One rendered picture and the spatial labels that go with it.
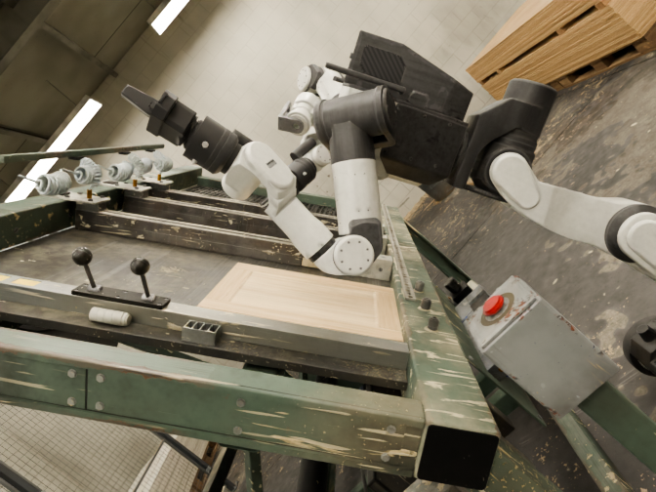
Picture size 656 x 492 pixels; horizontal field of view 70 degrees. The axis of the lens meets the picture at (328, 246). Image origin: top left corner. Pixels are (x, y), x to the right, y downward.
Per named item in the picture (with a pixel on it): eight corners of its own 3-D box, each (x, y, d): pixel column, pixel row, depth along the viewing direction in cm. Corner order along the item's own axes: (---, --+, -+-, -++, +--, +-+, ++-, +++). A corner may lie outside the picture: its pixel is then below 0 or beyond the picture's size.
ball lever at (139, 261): (154, 309, 101) (143, 267, 92) (137, 307, 102) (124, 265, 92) (161, 297, 104) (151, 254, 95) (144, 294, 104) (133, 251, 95)
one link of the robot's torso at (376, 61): (468, 84, 129) (344, 44, 129) (504, 69, 96) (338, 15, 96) (430, 187, 136) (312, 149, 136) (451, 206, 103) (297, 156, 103)
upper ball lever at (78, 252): (100, 301, 102) (84, 258, 92) (83, 298, 102) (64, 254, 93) (108, 287, 105) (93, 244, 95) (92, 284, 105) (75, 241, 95)
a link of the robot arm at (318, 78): (307, 51, 151) (331, 87, 138) (341, 61, 158) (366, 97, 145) (294, 82, 158) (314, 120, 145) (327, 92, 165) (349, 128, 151)
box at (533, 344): (626, 373, 70) (539, 296, 68) (563, 425, 72) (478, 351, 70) (588, 338, 81) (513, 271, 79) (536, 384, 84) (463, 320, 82)
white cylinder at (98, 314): (88, 322, 98) (125, 329, 98) (88, 309, 97) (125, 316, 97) (96, 317, 101) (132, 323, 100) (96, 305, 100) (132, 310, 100)
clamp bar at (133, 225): (389, 283, 154) (403, 212, 148) (39, 225, 158) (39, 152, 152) (388, 273, 164) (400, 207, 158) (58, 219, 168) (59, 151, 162)
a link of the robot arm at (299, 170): (280, 212, 152) (304, 190, 157) (296, 209, 144) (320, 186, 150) (257, 180, 148) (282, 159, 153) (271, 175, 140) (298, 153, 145)
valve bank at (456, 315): (598, 384, 97) (514, 310, 94) (546, 429, 100) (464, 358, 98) (519, 299, 145) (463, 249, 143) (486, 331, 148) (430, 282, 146)
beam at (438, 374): (487, 494, 76) (504, 435, 73) (413, 480, 76) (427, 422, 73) (394, 225, 289) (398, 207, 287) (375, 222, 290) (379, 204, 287)
